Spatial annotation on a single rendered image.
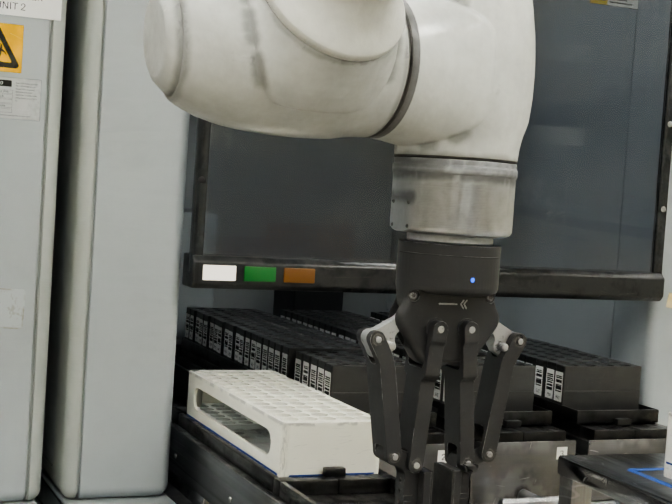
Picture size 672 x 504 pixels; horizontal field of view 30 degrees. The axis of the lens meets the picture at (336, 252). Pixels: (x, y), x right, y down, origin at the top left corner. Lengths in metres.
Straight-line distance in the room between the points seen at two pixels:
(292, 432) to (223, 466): 0.12
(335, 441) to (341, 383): 0.26
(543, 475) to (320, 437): 0.39
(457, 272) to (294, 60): 0.21
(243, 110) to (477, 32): 0.18
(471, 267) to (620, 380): 0.72
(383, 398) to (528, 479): 0.57
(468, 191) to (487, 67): 0.09
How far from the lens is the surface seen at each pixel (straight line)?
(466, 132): 0.87
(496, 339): 0.94
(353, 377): 1.40
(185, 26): 0.77
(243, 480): 1.18
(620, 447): 1.51
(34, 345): 1.31
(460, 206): 0.87
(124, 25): 1.32
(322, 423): 1.14
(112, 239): 1.31
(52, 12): 1.30
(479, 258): 0.89
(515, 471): 1.44
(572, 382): 1.55
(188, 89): 0.78
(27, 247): 1.30
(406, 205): 0.89
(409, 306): 0.90
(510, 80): 0.88
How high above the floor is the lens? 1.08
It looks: 3 degrees down
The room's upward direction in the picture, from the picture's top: 4 degrees clockwise
